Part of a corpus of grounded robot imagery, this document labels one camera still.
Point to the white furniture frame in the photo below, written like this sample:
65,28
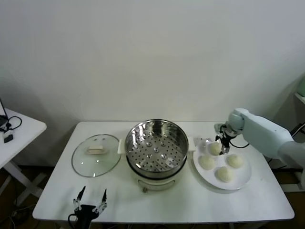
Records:
299,177

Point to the pale green round appliance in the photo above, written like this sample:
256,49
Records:
300,83

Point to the glass pot lid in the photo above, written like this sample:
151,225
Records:
95,164

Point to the cream electric cooker base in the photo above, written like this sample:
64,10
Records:
157,182

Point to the white steamed baozi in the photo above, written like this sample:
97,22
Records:
214,149
235,161
224,174
206,162

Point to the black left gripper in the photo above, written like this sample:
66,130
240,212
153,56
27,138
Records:
87,210

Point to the small black box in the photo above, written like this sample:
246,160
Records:
8,138

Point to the white oval plate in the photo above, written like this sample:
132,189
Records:
238,177

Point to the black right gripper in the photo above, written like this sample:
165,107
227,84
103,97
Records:
227,134

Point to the stainless steel steamer basket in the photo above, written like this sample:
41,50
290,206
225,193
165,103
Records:
155,148

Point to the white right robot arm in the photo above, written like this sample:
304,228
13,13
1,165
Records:
262,133

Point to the white shelf board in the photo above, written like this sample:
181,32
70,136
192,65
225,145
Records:
300,97

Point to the white folding side table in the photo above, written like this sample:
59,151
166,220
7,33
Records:
26,128

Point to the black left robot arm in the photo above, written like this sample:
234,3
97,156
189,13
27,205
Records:
84,223

